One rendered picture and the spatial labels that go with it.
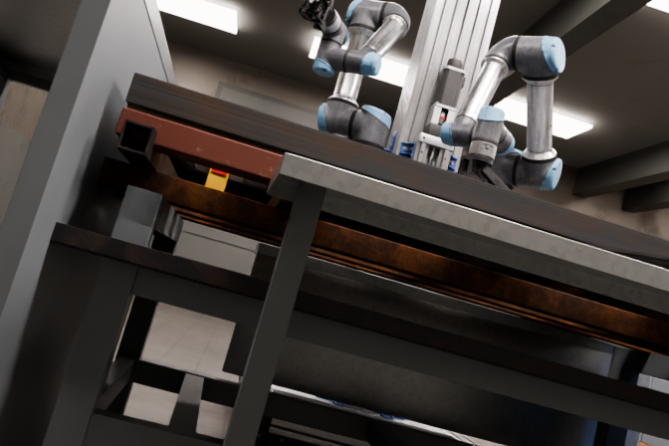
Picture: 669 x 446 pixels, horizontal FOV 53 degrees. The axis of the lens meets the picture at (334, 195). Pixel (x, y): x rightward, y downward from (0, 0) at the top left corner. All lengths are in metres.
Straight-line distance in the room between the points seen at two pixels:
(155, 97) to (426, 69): 1.62
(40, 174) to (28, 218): 0.06
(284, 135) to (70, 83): 0.38
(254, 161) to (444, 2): 1.72
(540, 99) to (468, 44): 0.53
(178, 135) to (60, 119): 0.24
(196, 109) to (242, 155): 0.12
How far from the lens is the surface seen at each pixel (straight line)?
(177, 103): 1.24
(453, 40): 2.75
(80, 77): 1.08
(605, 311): 1.57
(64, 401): 1.26
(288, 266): 1.00
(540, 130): 2.40
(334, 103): 2.45
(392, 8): 2.54
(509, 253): 1.25
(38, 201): 1.06
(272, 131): 1.23
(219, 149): 1.22
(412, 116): 2.62
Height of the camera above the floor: 0.58
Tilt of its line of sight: 8 degrees up
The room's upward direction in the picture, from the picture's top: 16 degrees clockwise
